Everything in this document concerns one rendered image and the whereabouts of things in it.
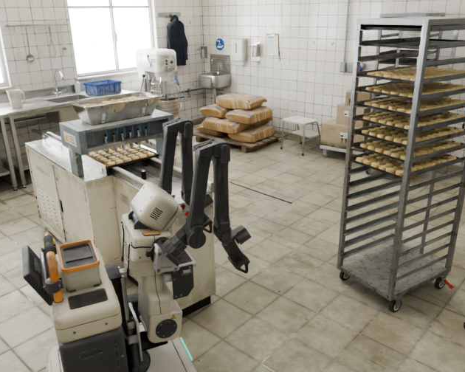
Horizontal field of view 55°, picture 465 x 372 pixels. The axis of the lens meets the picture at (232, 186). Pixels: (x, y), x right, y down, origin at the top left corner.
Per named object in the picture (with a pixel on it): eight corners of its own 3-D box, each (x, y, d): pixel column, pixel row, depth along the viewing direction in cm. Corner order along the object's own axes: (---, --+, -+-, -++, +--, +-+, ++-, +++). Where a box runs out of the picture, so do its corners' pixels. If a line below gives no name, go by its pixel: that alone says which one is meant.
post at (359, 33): (339, 269, 323) (360, 18, 261) (336, 268, 325) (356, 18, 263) (342, 269, 324) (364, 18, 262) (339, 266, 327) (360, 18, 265)
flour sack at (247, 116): (248, 126, 617) (248, 114, 611) (224, 122, 641) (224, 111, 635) (275, 116, 670) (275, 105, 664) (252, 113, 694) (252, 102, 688)
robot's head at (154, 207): (137, 222, 185) (159, 193, 185) (126, 204, 203) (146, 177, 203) (164, 238, 193) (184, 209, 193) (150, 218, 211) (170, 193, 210)
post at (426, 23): (390, 301, 287) (428, 19, 225) (386, 299, 290) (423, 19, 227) (393, 300, 289) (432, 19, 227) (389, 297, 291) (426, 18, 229)
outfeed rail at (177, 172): (79, 133, 415) (77, 125, 413) (82, 132, 417) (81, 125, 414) (211, 193, 272) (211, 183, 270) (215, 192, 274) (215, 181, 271)
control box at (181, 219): (174, 224, 265) (173, 202, 260) (207, 212, 279) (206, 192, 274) (178, 226, 262) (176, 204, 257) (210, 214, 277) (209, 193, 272)
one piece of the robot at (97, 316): (75, 446, 189) (41, 278, 158) (63, 362, 235) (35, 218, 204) (153, 418, 201) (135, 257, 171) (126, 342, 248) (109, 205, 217)
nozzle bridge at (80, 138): (66, 169, 318) (58, 122, 306) (153, 149, 361) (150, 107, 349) (85, 181, 294) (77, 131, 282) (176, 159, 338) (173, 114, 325)
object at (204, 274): (123, 279, 337) (110, 167, 304) (162, 263, 358) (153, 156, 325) (175, 325, 287) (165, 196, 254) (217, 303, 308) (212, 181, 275)
